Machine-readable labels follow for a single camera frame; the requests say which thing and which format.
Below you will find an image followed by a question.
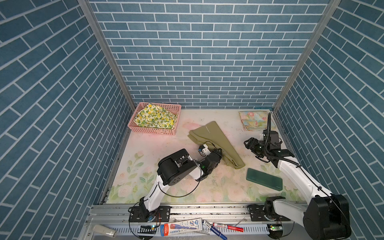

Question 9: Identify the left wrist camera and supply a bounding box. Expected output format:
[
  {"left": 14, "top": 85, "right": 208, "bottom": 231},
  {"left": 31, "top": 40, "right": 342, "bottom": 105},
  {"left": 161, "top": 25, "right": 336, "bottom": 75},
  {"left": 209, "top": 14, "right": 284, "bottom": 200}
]
[{"left": 198, "top": 144, "right": 211, "bottom": 157}]

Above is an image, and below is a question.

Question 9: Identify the dark green rectangular block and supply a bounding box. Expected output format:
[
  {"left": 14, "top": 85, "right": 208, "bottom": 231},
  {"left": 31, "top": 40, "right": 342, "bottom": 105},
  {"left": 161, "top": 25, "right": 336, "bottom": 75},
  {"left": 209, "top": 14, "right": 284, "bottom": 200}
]
[{"left": 246, "top": 168, "right": 283, "bottom": 191}]

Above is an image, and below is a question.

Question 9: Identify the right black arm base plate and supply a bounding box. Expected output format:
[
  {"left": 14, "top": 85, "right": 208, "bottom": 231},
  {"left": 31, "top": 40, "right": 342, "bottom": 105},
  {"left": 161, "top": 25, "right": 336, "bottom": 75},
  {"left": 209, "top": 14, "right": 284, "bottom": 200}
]
[{"left": 247, "top": 204, "right": 291, "bottom": 222}]

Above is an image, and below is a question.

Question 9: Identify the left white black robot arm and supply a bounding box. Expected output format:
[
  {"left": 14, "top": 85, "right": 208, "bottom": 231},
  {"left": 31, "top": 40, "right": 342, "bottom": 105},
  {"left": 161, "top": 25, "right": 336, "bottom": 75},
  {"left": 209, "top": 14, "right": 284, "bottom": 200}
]
[{"left": 139, "top": 144, "right": 223, "bottom": 214}]

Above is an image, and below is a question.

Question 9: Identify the white red blue box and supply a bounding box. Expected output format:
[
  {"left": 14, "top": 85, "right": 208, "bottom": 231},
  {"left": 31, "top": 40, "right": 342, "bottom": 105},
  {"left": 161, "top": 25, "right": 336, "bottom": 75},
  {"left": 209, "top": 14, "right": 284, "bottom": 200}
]
[{"left": 160, "top": 218, "right": 203, "bottom": 237}]

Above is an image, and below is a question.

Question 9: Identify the blue marker pen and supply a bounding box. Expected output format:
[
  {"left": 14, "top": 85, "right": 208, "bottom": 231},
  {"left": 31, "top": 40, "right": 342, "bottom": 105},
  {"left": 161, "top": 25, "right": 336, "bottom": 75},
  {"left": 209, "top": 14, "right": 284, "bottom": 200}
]
[{"left": 203, "top": 220, "right": 228, "bottom": 240}]

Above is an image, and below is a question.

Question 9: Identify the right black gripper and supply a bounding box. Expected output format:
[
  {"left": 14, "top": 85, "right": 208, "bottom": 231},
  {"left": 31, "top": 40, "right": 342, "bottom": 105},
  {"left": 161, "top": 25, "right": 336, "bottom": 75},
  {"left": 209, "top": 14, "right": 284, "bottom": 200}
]
[{"left": 243, "top": 136, "right": 269, "bottom": 158}]

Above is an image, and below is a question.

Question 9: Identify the right corner aluminium post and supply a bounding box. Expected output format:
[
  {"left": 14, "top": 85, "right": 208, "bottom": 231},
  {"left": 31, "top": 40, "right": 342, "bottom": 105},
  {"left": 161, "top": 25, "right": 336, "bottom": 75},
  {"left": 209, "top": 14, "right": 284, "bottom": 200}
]
[{"left": 272, "top": 0, "right": 341, "bottom": 113}]

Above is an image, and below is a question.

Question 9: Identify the beige plastic piece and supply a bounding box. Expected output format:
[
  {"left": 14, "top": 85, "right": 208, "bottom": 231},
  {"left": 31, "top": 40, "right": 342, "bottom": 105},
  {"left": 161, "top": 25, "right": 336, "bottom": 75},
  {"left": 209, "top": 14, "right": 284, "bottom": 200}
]
[{"left": 93, "top": 225, "right": 118, "bottom": 238}]

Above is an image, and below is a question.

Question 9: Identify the left corner aluminium post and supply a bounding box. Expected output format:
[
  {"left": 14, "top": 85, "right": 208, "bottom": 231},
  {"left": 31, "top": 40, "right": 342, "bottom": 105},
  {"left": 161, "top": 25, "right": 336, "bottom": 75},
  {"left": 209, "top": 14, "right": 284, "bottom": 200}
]
[{"left": 78, "top": 0, "right": 136, "bottom": 111}]

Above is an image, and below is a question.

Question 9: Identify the red white marker pen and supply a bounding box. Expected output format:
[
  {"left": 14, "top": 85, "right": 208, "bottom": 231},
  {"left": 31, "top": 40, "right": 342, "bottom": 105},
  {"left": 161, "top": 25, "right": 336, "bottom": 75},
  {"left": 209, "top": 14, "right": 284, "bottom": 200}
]
[{"left": 213, "top": 223, "right": 244, "bottom": 233}]

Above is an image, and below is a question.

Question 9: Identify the corner aluminium post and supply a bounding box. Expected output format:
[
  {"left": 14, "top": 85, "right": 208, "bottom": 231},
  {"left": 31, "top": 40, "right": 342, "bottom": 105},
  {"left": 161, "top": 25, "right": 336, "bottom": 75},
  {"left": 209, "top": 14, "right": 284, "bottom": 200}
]
[
  {"left": 272, "top": 0, "right": 341, "bottom": 113},
  {"left": 78, "top": 0, "right": 136, "bottom": 111}
]

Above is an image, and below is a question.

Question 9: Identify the aluminium front rail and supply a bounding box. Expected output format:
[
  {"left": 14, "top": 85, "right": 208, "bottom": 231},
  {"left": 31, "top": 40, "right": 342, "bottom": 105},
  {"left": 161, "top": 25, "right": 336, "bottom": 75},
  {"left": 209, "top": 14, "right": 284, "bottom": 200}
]
[{"left": 79, "top": 203, "right": 310, "bottom": 240}]

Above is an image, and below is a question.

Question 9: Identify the lemon print skirt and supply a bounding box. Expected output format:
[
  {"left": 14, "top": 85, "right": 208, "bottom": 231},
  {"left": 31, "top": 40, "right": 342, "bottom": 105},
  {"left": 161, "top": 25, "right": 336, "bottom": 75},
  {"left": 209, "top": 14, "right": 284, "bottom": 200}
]
[{"left": 134, "top": 104, "right": 177, "bottom": 130}]

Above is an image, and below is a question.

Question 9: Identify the pink plastic basket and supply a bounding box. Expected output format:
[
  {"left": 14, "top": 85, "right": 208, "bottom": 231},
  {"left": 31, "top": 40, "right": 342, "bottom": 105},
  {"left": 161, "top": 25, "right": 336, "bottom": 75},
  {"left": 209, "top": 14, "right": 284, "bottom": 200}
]
[{"left": 128, "top": 102, "right": 182, "bottom": 136}]

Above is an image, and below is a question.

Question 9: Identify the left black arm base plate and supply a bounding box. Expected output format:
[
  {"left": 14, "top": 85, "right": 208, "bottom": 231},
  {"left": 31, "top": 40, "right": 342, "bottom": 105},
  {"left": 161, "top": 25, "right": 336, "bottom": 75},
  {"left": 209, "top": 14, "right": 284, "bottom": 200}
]
[{"left": 128, "top": 206, "right": 171, "bottom": 223}]

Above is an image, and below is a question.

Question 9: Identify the pastel floral skirt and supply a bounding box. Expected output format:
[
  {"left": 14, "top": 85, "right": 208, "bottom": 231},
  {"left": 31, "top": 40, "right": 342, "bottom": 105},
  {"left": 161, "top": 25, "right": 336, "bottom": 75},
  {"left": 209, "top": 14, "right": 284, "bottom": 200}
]
[{"left": 239, "top": 110, "right": 269, "bottom": 131}]

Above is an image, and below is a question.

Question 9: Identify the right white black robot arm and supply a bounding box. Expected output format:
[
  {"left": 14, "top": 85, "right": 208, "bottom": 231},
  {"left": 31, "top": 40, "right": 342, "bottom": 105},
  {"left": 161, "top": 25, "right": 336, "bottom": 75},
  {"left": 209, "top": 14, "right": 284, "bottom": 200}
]
[{"left": 244, "top": 130, "right": 352, "bottom": 240}]

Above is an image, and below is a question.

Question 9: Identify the olive green skirt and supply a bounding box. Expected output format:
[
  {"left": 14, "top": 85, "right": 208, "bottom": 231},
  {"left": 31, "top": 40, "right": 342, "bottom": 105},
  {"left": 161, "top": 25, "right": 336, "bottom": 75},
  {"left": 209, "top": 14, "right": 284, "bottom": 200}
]
[{"left": 188, "top": 121, "right": 246, "bottom": 170}]

